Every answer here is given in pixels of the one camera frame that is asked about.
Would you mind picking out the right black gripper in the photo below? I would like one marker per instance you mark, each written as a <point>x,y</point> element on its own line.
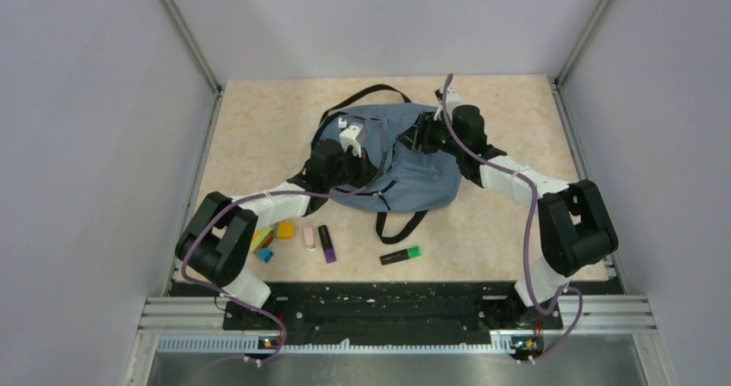
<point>420,133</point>

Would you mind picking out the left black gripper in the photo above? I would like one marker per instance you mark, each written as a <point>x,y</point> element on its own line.
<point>367,171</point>

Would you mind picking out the blue student backpack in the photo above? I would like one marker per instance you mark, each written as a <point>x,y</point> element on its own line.
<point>398,184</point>

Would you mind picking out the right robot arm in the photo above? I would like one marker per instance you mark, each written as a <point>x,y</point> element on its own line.
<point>568,226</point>

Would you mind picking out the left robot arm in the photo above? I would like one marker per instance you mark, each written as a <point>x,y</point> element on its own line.
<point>214,246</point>

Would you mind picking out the pink eraser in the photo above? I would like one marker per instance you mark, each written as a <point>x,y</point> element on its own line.
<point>309,238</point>

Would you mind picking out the purple highlighter pen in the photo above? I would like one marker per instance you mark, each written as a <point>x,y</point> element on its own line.
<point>327,244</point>

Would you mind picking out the yellow sharpener block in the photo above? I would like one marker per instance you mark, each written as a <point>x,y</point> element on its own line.
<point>284,230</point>

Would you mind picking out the green highlighter pen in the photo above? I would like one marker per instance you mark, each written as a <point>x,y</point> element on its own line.
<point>400,255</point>

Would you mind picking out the orange yellow sticky notes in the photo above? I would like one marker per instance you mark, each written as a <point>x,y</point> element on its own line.
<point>261,239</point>

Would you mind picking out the blue small block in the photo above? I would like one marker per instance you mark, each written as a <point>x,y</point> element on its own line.
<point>264,254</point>

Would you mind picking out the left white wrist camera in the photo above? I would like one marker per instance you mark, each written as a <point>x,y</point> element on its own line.
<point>349,137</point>

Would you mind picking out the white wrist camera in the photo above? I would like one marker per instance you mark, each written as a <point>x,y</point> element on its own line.
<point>349,137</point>
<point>448,100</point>

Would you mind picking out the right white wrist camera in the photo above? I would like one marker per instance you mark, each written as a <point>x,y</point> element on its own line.
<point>448,100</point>

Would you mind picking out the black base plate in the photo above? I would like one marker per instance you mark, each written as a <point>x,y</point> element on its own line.
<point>390,314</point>

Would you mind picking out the aluminium frame rail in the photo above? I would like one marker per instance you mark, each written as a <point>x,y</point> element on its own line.
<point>611,340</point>

